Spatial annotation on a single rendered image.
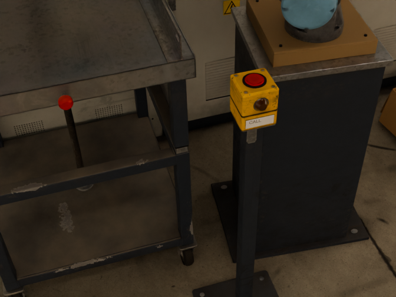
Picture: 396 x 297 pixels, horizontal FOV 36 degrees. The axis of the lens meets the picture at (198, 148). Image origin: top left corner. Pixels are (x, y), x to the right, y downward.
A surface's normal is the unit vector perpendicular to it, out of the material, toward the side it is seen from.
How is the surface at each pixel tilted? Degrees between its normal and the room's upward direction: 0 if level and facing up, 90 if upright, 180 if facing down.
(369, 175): 0
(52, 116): 90
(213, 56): 90
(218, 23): 90
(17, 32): 0
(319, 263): 0
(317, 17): 95
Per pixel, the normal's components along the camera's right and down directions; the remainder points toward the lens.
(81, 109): 0.29, 0.66
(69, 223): -0.03, -0.72
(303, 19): -0.20, 0.74
